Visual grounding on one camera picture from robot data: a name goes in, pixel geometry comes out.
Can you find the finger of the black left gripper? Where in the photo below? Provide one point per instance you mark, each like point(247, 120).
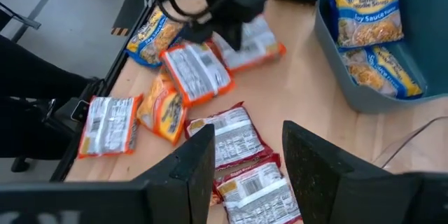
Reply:
point(237, 35)
point(197, 32)

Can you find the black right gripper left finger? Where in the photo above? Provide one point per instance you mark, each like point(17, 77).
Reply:
point(168, 199)

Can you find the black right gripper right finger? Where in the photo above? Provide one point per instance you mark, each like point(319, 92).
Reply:
point(332, 189)

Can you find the orange ramen packet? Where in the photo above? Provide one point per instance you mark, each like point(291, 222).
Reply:
point(164, 112)
point(110, 126)
point(259, 49)
point(196, 73)

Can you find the blue soy sauce ramen packet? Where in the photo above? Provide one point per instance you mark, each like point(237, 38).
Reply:
point(381, 73)
point(150, 38)
point(367, 17)

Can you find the black hazard-striped floor mat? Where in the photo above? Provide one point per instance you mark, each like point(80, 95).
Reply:
point(129, 7)

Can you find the clear plastic bin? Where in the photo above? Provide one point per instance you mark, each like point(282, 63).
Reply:
point(402, 147)

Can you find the blue-grey plastic bin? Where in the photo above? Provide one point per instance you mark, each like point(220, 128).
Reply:
point(329, 70)

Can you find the grey metal desk leg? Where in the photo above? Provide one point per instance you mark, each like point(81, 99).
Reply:
point(38, 5)

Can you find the person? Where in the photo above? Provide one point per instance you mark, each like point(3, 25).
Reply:
point(35, 87)

